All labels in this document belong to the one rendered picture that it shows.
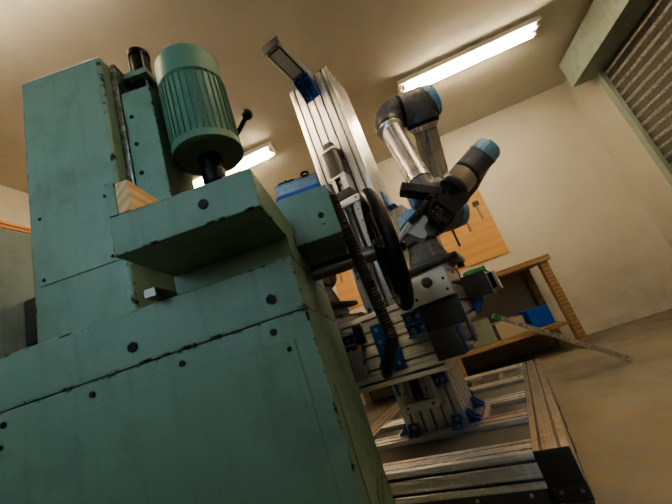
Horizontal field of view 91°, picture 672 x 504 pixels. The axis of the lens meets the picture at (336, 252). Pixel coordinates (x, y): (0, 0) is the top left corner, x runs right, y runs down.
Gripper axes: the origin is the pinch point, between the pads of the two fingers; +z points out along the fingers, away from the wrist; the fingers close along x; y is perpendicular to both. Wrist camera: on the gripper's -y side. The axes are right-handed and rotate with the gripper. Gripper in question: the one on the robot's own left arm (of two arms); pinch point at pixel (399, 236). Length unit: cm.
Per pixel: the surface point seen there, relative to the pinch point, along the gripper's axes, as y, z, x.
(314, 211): -12.6, 13.0, -21.7
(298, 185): -19.9, 10.7, -20.9
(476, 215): -4, -162, 293
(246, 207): -10, 23, -45
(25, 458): -14, 73, -33
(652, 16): 7, -312, 148
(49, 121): -79, 38, -25
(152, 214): -19, 32, -45
